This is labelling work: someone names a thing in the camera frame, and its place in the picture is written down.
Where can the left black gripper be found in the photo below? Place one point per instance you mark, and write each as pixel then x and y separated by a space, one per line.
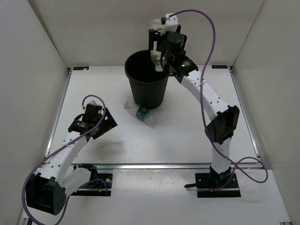
pixel 108 124

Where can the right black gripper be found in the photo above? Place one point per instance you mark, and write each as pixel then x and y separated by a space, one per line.
pixel 154 34

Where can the clear bottle orange label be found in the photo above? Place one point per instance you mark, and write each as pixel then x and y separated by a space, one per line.
pixel 155 57

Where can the clear bottle green label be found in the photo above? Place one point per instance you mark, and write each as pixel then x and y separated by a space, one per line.
pixel 141 113

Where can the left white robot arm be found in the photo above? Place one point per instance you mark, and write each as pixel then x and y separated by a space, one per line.
pixel 49 188

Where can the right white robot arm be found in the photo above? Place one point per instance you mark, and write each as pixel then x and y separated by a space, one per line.
pixel 223 118

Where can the black plastic waste bin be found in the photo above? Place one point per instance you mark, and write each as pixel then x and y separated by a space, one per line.
pixel 147 85

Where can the left blue table sticker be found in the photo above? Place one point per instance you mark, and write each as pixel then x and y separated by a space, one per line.
pixel 80 68

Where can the blue table sticker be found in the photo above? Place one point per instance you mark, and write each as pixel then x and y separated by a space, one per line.
pixel 219 66
pixel 80 68

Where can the right blue table sticker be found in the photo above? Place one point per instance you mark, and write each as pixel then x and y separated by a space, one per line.
pixel 219 66

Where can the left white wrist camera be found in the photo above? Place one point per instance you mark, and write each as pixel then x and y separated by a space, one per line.
pixel 86 105

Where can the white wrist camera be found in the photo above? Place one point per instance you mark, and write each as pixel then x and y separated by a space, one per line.
pixel 86 105
pixel 169 23

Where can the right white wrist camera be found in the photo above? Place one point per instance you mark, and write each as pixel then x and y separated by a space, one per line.
pixel 169 23

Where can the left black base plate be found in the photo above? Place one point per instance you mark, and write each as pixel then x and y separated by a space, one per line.
pixel 101 187

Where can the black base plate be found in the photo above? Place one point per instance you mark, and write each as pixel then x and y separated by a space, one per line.
pixel 101 187
pixel 207 187

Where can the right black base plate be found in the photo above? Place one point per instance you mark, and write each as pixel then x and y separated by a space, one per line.
pixel 207 187

